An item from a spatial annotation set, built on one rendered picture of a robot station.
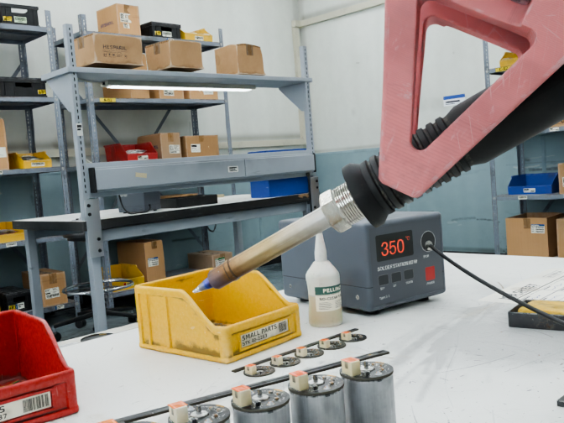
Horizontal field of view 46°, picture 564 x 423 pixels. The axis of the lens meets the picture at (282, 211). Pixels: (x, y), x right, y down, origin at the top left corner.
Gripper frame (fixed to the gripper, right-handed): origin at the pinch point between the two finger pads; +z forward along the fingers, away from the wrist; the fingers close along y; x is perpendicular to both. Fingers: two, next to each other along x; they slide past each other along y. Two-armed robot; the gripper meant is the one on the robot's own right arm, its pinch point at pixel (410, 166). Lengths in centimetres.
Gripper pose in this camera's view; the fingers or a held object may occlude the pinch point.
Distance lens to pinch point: 23.7
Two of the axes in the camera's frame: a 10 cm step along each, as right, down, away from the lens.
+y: -2.6, 0.9, -9.6
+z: -4.0, 9.0, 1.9
